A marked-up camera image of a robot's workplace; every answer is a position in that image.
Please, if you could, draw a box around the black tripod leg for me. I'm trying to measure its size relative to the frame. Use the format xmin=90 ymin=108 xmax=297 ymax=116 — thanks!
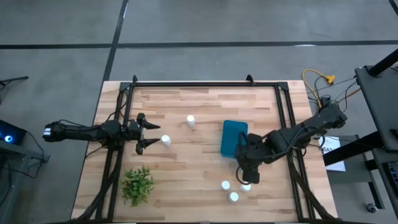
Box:
xmin=0 ymin=76 xmax=29 ymax=105

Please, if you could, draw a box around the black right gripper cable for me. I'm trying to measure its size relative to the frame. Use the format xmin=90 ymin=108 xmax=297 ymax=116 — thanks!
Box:
xmin=234 ymin=166 xmax=247 ymax=186

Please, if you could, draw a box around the black equipment stand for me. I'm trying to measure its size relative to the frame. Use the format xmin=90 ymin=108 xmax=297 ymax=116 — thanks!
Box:
xmin=0 ymin=139 xmax=50 ymax=224

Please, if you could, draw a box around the yellow extension cable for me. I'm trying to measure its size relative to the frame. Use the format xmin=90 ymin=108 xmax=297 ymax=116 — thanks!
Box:
xmin=302 ymin=68 xmax=336 ymax=108

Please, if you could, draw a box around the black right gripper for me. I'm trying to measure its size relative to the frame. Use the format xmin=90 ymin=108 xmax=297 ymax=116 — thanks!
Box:
xmin=235 ymin=132 xmax=265 ymax=184

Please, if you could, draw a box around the black aluminium table frame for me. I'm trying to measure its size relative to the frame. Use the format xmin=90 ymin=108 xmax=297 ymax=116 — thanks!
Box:
xmin=70 ymin=74 xmax=339 ymax=223

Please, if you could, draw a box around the white paper sheet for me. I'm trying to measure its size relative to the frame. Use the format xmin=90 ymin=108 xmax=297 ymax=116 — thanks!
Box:
xmin=317 ymin=136 xmax=346 ymax=172

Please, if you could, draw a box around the green artificial plant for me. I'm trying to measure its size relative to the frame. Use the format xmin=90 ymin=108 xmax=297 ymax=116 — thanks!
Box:
xmin=119 ymin=164 xmax=155 ymax=208

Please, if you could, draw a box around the computer case with blue light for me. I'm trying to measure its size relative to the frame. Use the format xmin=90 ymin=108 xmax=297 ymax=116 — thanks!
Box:
xmin=0 ymin=119 xmax=27 ymax=146

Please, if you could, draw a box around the teal plastic basket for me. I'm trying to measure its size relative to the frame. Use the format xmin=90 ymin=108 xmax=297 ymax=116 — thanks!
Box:
xmin=220 ymin=119 xmax=249 ymax=159

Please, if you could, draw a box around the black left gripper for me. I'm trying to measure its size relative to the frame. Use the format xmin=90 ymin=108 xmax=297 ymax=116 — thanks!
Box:
xmin=126 ymin=113 xmax=162 ymax=156

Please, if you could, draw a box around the black cart base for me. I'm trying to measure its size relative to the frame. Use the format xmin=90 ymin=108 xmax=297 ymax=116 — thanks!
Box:
xmin=322 ymin=130 xmax=398 ymax=218

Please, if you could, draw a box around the black pole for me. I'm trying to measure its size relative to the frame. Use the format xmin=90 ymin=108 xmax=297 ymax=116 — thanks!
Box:
xmin=368 ymin=48 xmax=398 ymax=77

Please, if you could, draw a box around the black cart top panel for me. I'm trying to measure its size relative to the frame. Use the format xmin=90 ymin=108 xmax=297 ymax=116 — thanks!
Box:
xmin=354 ymin=65 xmax=398 ymax=152

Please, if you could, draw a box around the dark panel with coloured keys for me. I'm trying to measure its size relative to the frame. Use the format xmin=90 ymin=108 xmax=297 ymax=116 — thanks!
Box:
xmin=385 ymin=161 xmax=398 ymax=187

